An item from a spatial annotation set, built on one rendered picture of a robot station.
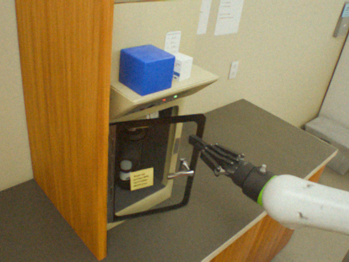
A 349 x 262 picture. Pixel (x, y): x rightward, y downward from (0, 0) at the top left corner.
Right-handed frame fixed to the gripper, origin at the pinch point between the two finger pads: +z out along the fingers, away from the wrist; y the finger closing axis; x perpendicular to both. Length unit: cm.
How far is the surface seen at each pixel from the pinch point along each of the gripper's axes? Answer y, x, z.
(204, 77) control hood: -1.7, -20.1, 3.8
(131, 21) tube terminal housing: 18.3, -35.5, 13.7
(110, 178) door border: 23.6, 11.2, 12.2
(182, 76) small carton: 6.1, -21.4, 5.3
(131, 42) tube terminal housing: 18.0, -29.9, 13.7
